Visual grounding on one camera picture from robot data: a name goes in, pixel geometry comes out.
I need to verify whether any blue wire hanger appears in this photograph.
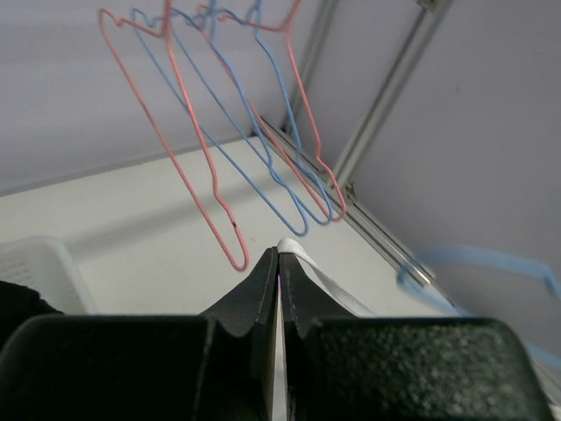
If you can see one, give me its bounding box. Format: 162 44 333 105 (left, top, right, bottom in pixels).
396 245 560 368
170 1 335 237
131 0 308 234

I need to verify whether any black tank top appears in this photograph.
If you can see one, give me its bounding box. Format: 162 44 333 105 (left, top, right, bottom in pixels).
0 281 63 349

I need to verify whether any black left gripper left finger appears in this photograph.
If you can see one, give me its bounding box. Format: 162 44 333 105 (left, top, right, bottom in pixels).
1 248 279 420

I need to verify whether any white tank top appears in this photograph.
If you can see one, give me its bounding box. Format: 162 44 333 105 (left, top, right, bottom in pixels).
272 238 375 420

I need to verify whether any white plastic basket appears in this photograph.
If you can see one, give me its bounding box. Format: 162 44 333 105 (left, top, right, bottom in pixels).
1 236 98 315

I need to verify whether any aluminium frame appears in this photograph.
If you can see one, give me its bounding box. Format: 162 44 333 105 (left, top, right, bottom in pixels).
258 0 561 396

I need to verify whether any pink wire hanger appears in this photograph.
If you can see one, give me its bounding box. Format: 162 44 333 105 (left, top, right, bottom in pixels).
197 1 346 225
98 0 251 272

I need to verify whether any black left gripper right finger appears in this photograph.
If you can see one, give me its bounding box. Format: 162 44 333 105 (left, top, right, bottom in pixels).
279 253 552 420

